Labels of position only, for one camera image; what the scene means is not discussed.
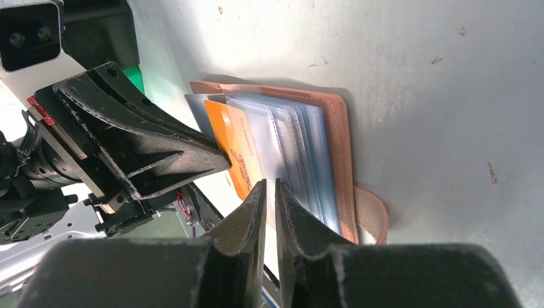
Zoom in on orange credit card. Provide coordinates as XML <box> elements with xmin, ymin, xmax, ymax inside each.
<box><xmin>204</xmin><ymin>99</ymin><xmax>278</xmax><ymax>227</ymax></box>

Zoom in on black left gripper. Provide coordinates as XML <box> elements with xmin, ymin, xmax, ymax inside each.
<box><xmin>1</xmin><ymin>62</ymin><xmax>231</xmax><ymax>244</ymax></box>

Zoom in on tan leather card holder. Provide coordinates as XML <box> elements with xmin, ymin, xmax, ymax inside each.
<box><xmin>185</xmin><ymin>81</ymin><xmax>388</xmax><ymax>245</ymax></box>

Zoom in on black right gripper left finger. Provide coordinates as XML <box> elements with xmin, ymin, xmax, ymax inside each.
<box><xmin>17</xmin><ymin>180</ymin><xmax>267</xmax><ymax>307</ymax></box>

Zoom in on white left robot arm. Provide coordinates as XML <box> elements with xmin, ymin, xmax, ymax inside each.
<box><xmin>1</xmin><ymin>1</ymin><xmax>230</xmax><ymax>295</ymax></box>

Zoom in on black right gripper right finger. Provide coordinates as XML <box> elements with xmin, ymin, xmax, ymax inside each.
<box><xmin>275</xmin><ymin>180</ymin><xmax>521</xmax><ymax>307</ymax></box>

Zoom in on green plastic bin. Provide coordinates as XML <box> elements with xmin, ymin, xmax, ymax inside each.
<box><xmin>123</xmin><ymin>66</ymin><xmax>145</xmax><ymax>94</ymax></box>

